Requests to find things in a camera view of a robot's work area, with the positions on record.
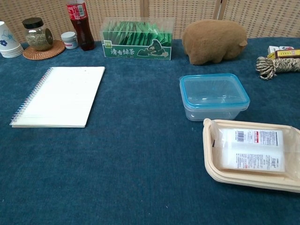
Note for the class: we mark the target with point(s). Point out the white spiral notebook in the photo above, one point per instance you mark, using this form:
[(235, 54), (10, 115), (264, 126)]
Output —
[(63, 98)]

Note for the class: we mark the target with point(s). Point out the blue carpet table cloth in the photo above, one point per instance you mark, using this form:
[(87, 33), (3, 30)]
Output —
[(140, 164)]

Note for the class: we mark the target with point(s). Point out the clear container blue lid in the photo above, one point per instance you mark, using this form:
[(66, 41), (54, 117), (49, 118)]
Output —
[(211, 93)]

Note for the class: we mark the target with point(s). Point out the green tea bag box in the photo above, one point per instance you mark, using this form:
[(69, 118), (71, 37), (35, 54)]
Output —
[(136, 49)]

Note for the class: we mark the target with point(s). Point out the brown plush capybara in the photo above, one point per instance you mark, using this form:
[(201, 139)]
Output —
[(211, 39)]

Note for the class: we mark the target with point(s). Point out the beige plastic tray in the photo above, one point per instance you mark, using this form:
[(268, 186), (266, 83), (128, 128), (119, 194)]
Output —
[(234, 177)]

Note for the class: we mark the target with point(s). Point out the cola bottle red cap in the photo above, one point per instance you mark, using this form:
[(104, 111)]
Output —
[(82, 30)]

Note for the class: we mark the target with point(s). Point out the small white plastic jar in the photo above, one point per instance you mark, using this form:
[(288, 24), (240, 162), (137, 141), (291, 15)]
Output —
[(69, 41)]

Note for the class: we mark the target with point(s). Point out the white packet in plastic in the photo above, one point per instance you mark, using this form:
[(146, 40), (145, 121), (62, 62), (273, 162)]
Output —
[(253, 150)]

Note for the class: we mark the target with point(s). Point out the round rattan coaster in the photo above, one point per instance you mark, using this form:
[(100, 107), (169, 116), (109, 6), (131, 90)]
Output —
[(57, 50)]

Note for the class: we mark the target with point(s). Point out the woven bamboo folding screen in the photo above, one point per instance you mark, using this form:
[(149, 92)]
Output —
[(211, 11)]

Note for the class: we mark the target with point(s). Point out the glass jar black lid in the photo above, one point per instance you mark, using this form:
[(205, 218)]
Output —
[(37, 37)]

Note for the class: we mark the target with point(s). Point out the white mahjong tile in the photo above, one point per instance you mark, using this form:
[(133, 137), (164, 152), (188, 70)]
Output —
[(272, 49), (286, 47)]

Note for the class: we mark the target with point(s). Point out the small yellow box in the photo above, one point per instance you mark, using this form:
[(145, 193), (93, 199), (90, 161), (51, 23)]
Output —
[(288, 53)]

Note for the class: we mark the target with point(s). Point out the floral paper cup stack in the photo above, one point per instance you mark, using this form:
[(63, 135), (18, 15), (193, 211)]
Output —
[(7, 43)]

